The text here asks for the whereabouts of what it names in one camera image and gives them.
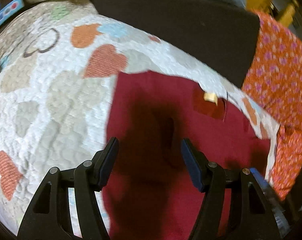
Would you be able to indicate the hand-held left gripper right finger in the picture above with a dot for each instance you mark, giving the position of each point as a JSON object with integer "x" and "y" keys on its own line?
{"x": 191, "y": 163}

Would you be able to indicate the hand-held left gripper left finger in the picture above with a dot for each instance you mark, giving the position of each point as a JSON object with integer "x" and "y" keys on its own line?
{"x": 107, "y": 160}

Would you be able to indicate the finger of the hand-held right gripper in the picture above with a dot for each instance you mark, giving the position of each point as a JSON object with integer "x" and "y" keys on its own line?
{"x": 259, "y": 177}

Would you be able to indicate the dark red garment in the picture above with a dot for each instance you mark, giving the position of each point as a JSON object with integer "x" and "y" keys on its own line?
{"x": 151, "y": 120}

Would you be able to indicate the white quilted heart blanket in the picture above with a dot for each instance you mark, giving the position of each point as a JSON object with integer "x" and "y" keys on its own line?
{"x": 53, "y": 100}

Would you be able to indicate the orange floral cloth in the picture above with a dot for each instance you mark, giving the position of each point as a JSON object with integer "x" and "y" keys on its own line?
{"x": 278, "y": 75}

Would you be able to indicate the dark brown mattress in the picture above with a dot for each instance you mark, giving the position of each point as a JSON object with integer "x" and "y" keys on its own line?
{"x": 181, "y": 27}

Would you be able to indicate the yellow wooden furniture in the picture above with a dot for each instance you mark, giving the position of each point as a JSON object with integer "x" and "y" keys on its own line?
{"x": 278, "y": 2}

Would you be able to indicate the blue patterned band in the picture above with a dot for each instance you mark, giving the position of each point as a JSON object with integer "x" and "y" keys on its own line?
{"x": 5, "y": 12}

